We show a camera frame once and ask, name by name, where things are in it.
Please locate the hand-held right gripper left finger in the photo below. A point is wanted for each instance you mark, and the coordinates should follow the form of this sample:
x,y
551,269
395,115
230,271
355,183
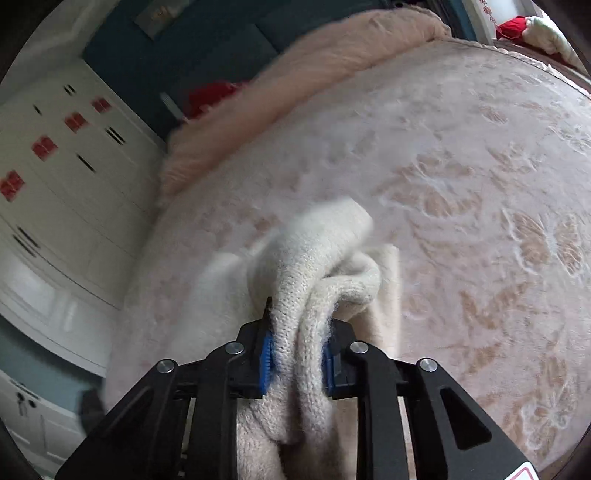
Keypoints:
x,y
266,364

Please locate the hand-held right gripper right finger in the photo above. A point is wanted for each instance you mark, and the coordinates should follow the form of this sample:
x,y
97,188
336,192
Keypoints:
x,y
328,374

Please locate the cream knit sweater black hearts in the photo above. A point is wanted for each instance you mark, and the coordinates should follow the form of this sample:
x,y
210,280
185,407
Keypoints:
x,y
314,277

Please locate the pink butterfly print bed blanket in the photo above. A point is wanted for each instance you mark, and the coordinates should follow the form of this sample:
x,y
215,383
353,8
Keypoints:
x,y
461,184

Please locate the white low cabinet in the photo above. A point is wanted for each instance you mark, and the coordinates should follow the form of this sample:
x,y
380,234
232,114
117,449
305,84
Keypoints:
x,y
41,424

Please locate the white wardrobe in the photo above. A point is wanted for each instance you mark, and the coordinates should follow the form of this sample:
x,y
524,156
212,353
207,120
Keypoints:
x,y
69,207

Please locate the pink fluffy duvet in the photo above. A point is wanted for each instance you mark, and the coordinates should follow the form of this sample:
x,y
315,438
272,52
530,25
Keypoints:
x,y
300,69

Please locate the red paper decoration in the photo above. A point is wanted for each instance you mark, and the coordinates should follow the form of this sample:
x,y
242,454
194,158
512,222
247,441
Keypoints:
x,y
75,122
100,105
45,146
11,184

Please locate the blue upholstered headboard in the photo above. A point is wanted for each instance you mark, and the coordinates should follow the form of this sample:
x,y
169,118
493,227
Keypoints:
x,y
258,41

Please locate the red bundled cloth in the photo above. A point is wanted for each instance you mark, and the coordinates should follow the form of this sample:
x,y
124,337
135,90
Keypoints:
x,y
512,26

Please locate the white crumpled cloth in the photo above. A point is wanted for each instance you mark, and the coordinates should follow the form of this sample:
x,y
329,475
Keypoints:
x,y
551,39

